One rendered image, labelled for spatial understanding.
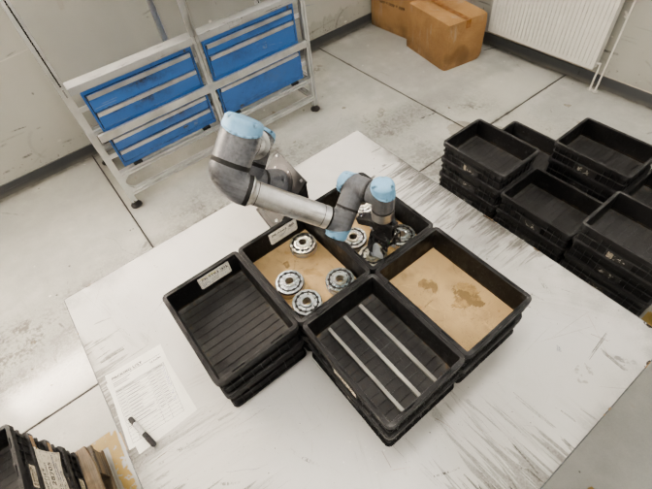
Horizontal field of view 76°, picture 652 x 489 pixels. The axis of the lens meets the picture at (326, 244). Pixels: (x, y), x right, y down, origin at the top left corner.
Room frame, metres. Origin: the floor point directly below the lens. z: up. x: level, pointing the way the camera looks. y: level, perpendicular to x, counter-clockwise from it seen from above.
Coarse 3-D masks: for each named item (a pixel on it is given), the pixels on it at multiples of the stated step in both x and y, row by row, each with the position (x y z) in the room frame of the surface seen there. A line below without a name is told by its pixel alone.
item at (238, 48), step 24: (264, 24) 3.01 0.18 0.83; (288, 24) 3.11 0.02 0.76; (216, 48) 2.83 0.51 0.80; (240, 48) 2.90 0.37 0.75; (264, 48) 3.00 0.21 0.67; (216, 72) 2.80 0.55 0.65; (264, 72) 2.97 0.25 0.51; (288, 72) 3.08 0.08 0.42; (240, 96) 2.86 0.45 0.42; (264, 96) 2.96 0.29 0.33
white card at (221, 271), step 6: (222, 264) 0.93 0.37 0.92; (228, 264) 0.93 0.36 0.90; (216, 270) 0.91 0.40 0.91; (222, 270) 0.92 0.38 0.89; (228, 270) 0.93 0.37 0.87; (204, 276) 0.89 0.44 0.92; (210, 276) 0.89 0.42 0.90; (216, 276) 0.91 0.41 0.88; (222, 276) 0.91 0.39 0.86; (198, 282) 0.87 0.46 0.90; (204, 282) 0.88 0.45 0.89; (210, 282) 0.89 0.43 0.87; (204, 288) 0.87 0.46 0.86
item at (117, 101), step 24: (144, 72) 2.56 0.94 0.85; (168, 72) 2.64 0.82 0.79; (192, 72) 2.71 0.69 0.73; (96, 96) 2.40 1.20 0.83; (120, 96) 2.47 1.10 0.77; (144, 96) 2.53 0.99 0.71; (168, 96) 2.61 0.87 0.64; (96, 120) 2.38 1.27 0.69; (120, 120) 2.44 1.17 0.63; (168, 120) 2.58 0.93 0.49; (192, 120) 2.66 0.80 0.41; (120, 144) 2.40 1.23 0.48; (144, 144) 2.46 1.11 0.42; (168, 144) 2.54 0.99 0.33
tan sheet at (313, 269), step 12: (288, 240) 1.06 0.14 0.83; (276, 252) 1.01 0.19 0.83; (288, 252) 1.00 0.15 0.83; (324, 252) 0.97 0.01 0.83; (264, 264) 0.96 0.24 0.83; (276, 264) 0.95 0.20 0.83; (288, 264) 0.94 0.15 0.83; (300, 264) 0.94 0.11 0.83; (312, 264) 0.93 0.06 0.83; (324, 264) 0.92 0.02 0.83; (336, 264) 0.91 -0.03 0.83; (264, 276) 0.91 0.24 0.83; (276, 276) 0.90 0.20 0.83; (312, 276) 0.88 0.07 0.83; (324, 276) 0.87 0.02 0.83; (276, 288) 0.85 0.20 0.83; (312, 288) 0.82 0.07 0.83; (324, 288) 0.81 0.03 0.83; (288, 300) 0.79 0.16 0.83; (324, 300) 0.77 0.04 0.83
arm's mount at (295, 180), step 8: (272, 160) 1.43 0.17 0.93; (280, 160) 1.40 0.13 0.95; (272, 168) 1.40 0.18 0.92; (280, 168) 1.37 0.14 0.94; (288, 168) 1.34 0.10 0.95; (288, 176) 1.31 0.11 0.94; (296, 176) 1.29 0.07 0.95; (288, 184) 1.28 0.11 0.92; (296, 184) 1.26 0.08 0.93; (304, 184) 1.23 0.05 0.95; (296, 192) 1.23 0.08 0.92; (304, 192) 1.23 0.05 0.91; (264, 216) 1.31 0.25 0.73; (272, 216) 1.22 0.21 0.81; (280, 216) 1.19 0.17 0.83; (272, 224) 1.23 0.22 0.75
